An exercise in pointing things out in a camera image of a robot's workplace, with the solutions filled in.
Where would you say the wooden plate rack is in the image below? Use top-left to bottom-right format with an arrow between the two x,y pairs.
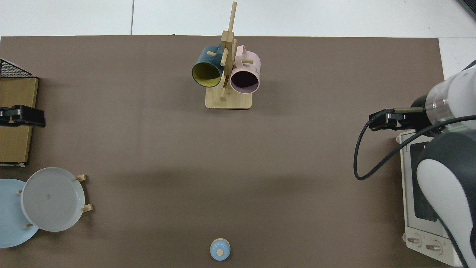
17,174 -> 93,229

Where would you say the pale toaster oven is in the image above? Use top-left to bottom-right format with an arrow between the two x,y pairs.
396,128 -> 476,267

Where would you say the wooden cup stand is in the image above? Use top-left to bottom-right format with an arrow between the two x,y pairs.
205,1 -> 253,110

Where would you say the grey plate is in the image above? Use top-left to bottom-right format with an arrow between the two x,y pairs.
20,167 -> 86,232

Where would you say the brown table cloth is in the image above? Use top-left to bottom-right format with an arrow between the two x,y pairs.
0,35 -> 448,268

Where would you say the wire basket with wooden floor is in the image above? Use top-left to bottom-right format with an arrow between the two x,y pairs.
0,59 -> 39,167

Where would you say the small blue round thing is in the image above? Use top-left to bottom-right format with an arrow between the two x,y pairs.
210,238 -> 231,261

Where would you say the dark grey panel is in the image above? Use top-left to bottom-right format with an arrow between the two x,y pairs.
457,0 -> 476,20

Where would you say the pink mug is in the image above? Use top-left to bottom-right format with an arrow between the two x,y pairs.
229,45 -> 261,94

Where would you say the dark teal mug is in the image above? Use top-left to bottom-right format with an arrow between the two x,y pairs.
192,44 -> 225,88

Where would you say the light blue plate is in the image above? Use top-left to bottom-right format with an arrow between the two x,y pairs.
0,179 -> 39,248

